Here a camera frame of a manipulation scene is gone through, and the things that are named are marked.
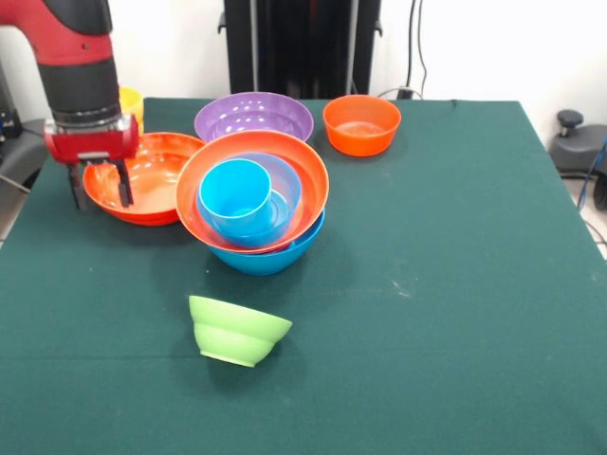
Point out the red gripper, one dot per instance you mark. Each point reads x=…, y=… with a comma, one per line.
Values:
x=90, y=144

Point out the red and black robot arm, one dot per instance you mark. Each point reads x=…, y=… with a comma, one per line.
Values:
x=78, y=71

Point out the large blue bowl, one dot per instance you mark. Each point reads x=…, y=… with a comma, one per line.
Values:
x=265, y=263

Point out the grey pedestal foot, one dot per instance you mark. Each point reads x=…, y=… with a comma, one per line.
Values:
x=576, y=147
x=21, y=151

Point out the small blue bowl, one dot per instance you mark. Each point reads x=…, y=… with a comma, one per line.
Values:
x=284, y=189

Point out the small orange bowl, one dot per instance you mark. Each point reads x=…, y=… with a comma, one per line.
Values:
x=358, y=132

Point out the yellow cup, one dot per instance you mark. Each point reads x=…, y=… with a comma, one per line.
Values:
x=132, y=102

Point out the blue cup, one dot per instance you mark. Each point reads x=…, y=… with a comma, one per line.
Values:
x=232, y=194

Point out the dark green tablecloth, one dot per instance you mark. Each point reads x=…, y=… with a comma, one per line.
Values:
x=379, y=379

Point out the purple bowl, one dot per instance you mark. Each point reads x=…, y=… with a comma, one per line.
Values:
x=256, y=114

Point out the large orange bowl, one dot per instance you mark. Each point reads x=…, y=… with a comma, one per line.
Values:
x=152, y=189
x=313, y=180

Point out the green bowl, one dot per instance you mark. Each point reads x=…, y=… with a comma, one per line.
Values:
x=232, y=336

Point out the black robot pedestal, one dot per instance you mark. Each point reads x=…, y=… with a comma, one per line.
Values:
x=299, y=47

